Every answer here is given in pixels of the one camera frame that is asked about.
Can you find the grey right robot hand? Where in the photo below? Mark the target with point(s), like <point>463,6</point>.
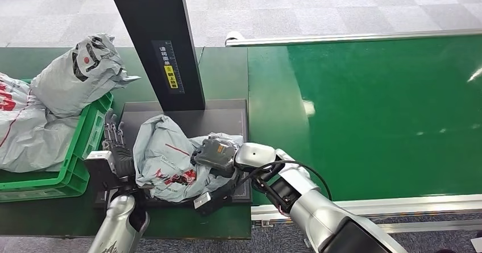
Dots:
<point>216,151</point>

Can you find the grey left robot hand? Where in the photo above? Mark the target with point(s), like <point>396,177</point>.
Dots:
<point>122,157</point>

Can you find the grey mailer package red print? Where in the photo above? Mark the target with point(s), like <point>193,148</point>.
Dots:
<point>162,161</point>

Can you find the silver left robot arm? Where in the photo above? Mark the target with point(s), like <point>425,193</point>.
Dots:
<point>118,225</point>

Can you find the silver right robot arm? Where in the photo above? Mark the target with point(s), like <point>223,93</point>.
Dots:
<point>312,210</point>

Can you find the grey mailer package black print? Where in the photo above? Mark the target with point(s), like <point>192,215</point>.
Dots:
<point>75,85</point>

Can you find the large grey mailer package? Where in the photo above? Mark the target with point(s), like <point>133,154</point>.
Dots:
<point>26,138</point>

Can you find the green conveyor belt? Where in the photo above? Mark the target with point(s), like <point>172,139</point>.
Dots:
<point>376,104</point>

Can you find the green plastic crate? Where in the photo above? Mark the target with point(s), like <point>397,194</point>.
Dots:
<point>81,149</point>

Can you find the black scanner column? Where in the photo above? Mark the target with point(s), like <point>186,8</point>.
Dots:
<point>154,25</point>

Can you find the white paper sheet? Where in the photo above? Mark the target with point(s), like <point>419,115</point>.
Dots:
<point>476,243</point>

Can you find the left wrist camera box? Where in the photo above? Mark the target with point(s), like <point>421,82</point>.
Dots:
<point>98,166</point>

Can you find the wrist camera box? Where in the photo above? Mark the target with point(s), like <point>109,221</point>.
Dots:
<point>214,198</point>
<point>98,166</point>

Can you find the black scanner base plate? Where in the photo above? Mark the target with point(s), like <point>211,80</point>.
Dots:
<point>218,119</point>

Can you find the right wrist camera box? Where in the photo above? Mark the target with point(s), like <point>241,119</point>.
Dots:
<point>214,198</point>

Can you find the thin aluminium conveyor rail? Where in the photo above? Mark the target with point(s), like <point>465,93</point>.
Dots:
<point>339,39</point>

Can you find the wide aluminium conveyor rail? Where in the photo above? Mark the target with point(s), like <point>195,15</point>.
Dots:
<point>414,204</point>

